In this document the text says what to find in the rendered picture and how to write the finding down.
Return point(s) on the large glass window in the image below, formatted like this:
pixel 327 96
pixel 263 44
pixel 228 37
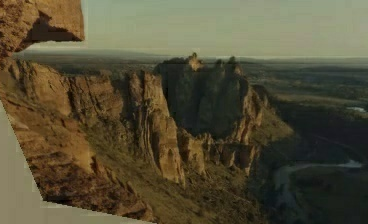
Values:
pixel 225 110

